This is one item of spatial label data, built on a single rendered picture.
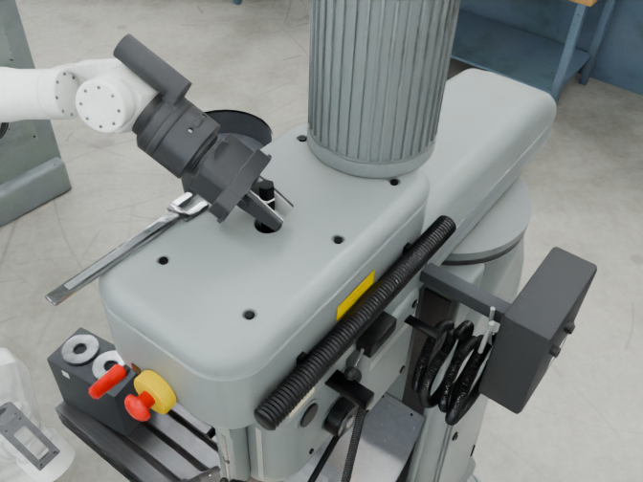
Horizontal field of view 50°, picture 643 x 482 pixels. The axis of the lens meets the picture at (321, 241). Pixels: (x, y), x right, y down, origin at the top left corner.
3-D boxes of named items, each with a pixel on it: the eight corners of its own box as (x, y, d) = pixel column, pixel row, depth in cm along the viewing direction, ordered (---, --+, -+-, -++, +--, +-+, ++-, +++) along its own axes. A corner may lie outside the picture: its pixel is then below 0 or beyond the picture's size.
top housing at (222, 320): (237, 454, 85) (230, 382, 74) (98, 350, 96) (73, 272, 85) (428, 248, 113) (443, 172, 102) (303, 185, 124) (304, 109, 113)
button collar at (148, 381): (168, 422, 88) (163, 396, 84) (136, 398, 91) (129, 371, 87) (180, 411, 89) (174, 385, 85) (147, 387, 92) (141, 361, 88)
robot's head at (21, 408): (16, 460, 100) (32, 479, 94) (-24, 422, 96) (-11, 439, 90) (52, 427, 102) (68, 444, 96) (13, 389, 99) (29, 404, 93)
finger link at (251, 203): (275, 230, 91) (238, 201, 90) (286, 217, 89) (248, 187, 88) (270, 237, 90) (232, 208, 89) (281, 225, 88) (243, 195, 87)
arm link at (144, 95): (138, 174, 85) (62, 117, 83) (172, 144, 94) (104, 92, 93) (183, 107, 79) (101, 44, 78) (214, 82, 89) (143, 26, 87)
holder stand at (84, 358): (126, 438, 175) (113, 394, 161) (62, 401, 182) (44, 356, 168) (157, 403, 182) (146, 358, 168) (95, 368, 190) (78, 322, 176)
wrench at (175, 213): (60, 312, 80) (58, 307, 80) (40, 295, 82) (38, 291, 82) (208, 208, 94) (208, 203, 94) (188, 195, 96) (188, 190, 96)
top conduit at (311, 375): (275, 436, 83) (274, 421, 80) (248, 418, 84) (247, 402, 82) (454, 236, 109) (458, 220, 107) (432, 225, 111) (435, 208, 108)
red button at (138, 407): (144, 430, 86) (140, 413, 83) (122, 413, 88) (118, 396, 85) (164, 412, 88) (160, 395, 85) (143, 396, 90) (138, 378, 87)
